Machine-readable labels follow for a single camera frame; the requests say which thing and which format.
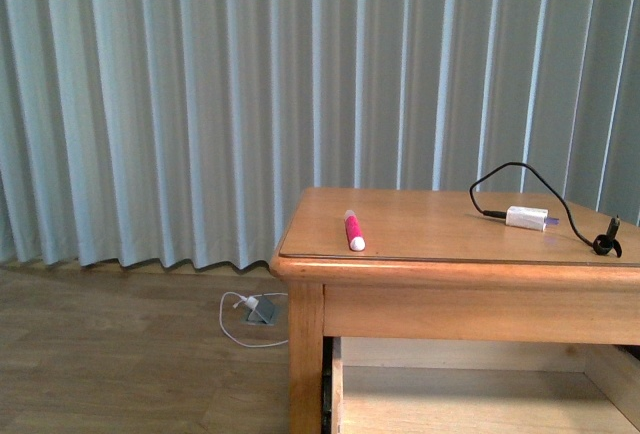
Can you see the wooden drawer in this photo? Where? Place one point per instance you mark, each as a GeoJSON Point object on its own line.
{"type": "Point", "coordinates": [436, 386]}

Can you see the grey floor power socket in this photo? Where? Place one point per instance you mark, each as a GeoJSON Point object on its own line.
{"type": "Point", "coordinates": [264, 314]}

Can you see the pink highlighter marker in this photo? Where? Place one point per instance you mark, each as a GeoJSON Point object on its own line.
{"type": "Point", "coordinates": [355, 238]}

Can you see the wooden nightstand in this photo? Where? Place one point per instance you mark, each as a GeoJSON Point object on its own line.
{"type": "Point", "coordinates": [435, 269]}

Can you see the white charger plug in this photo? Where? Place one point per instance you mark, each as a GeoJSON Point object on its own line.
{"type": "Point", "coordinates": [250, 302]}

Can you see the pale green pleated curtain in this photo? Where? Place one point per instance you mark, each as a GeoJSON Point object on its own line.
{"type": "Point", "coordinates": [187, 129]}

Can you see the white USB charger adapter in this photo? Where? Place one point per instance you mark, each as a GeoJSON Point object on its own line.
{"type": "Point", "coordinates": [536, 219]}

